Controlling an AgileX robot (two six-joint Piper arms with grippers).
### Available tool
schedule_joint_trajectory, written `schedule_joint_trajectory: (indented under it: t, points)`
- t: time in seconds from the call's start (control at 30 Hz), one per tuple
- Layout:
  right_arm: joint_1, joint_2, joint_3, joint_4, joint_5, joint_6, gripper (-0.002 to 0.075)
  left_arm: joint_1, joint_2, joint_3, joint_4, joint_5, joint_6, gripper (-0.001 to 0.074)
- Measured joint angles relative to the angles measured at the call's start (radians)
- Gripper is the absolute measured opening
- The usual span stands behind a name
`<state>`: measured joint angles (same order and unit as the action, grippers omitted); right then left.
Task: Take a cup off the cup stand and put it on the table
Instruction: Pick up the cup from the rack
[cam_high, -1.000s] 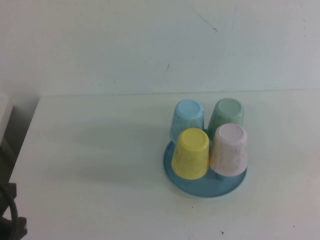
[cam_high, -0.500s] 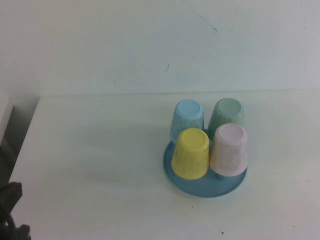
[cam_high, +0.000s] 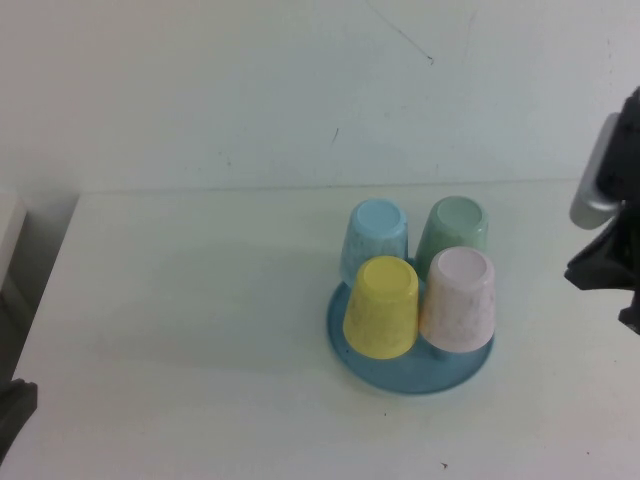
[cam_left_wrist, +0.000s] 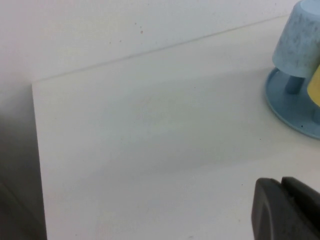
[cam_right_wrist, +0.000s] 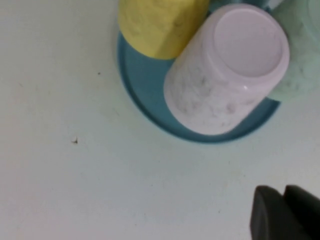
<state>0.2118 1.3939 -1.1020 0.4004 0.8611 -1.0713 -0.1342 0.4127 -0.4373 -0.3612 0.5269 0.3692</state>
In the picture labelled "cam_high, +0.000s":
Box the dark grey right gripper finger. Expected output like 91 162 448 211
618 292 640 336

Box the blue round cup stand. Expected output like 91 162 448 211
326 257 496 396

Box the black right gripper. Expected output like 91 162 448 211
563 87 640 292

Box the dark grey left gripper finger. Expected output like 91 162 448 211
0 382 15 480
13 378 39 480

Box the pink plastic cup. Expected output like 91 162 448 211
418 247 497 354

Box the light green plastic cup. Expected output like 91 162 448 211
416 195 490 281

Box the yellow plastic cup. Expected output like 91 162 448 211
342 255 420 359

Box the light blue plastic cup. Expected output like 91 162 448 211
339 198 409 284

